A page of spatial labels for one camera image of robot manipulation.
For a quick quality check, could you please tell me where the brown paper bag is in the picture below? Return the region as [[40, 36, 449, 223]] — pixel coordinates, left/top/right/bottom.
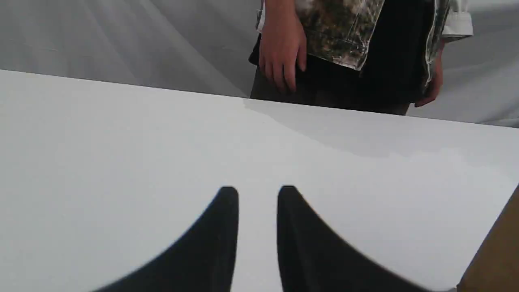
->
[[457, 188, 519, 292]]

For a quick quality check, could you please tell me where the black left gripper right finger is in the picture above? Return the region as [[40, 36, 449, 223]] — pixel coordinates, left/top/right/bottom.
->
[[277, 185, 434, 292]]

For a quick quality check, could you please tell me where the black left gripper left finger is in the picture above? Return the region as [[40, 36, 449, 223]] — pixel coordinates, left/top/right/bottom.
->
[[100, 187, 239, 292]]

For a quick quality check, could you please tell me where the person's left hand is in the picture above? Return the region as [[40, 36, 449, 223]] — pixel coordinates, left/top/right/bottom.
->
[[259, 0, 307, 92]]

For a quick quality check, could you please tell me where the person's right hand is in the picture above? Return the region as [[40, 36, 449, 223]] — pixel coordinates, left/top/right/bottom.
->
[[414, 39, 445, 108]]

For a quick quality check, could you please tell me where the person torso camouflage jacket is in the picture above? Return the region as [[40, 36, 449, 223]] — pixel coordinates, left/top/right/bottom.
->
[[249, 0, 473, 115]]

